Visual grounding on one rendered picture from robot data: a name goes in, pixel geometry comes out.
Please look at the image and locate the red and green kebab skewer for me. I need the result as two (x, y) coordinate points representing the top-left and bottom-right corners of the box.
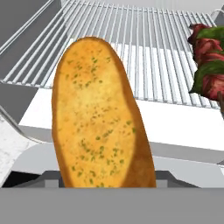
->
(187, 23), (224, 119)

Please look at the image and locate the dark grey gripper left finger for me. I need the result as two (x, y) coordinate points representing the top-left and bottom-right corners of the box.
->
(15, 170), (65, 189)

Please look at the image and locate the silver wire oven rack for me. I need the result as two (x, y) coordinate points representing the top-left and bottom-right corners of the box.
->
(0, 0), (224, 110)

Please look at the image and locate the golden herb baguette bread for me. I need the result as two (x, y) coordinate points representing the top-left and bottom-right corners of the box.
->
(51, 36), (158, 189)

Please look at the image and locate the white toaster oven door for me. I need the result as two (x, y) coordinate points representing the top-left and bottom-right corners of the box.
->
(17, 87), (224, 165)

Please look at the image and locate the grey toaster oven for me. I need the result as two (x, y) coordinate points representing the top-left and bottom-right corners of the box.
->
(0, 0), (224, 125)

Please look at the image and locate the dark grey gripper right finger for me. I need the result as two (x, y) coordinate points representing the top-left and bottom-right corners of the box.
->
(154, 170), (200, 189)

